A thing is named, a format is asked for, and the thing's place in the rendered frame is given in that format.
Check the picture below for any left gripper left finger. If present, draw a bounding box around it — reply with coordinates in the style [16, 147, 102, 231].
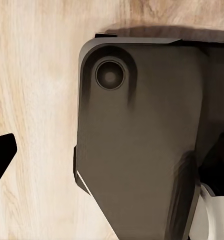
[0, 133, 18, 180]

